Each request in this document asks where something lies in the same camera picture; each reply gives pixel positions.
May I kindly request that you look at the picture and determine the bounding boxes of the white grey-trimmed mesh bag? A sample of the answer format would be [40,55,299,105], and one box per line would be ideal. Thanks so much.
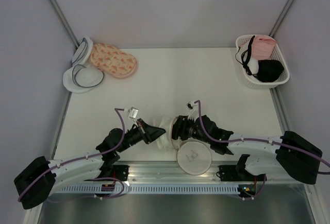
[62,64,105,93]

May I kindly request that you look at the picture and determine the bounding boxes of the black bra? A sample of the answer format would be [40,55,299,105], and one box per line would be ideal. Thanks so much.
[256,60,284,82]

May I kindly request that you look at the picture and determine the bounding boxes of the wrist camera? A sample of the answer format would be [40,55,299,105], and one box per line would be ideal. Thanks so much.
[186,101,196,111]
[128,107,139,120]

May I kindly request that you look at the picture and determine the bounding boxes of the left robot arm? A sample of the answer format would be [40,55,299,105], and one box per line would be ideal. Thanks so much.
[14,119,166,210]

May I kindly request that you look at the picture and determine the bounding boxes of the pink bra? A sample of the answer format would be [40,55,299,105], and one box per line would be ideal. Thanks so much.
[252,35,277,60]

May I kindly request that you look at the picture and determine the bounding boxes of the white plastic basket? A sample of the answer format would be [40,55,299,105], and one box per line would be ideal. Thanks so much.
[235,35,290,89]

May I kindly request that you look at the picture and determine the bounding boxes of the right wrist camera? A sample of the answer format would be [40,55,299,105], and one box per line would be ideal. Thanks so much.
[186,101,196,111]

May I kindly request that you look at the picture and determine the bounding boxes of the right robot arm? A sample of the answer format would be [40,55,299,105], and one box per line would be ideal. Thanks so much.
[171,115,322,185]

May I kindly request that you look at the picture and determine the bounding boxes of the white bra in basket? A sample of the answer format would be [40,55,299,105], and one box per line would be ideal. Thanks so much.
[247,58,259,75]

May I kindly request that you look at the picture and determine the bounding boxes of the aluminium mounting rail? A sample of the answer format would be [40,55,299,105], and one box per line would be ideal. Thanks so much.
[38,160,317,183]

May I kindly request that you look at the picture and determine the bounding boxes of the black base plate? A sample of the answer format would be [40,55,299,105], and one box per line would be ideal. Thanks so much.
[110,165,129,182]
[217,165,249,182]

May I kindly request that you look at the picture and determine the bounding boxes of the white mesh laundry bag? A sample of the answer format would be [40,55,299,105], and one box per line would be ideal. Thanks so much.
[153,116,212,176]

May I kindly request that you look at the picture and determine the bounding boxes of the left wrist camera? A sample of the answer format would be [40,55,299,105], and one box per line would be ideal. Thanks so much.
[128,107,139,120]

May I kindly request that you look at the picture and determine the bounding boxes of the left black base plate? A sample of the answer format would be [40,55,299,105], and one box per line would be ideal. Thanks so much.
[110,165,129,182]

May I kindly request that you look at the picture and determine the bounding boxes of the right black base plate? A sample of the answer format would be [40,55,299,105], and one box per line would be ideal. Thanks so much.
[217,165,249,182]

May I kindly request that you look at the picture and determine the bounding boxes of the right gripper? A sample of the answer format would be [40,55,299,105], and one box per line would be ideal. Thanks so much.
[164,115,211,144]

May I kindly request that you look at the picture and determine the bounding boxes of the white slotted cable duct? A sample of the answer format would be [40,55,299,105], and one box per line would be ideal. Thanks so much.
[58,183,239,195]

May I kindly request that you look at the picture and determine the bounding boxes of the floral peach laundry bag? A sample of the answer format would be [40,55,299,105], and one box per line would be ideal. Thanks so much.
[89,43,138,78]

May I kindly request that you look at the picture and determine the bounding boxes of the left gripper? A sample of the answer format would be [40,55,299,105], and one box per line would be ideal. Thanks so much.
[118,118,167,152]

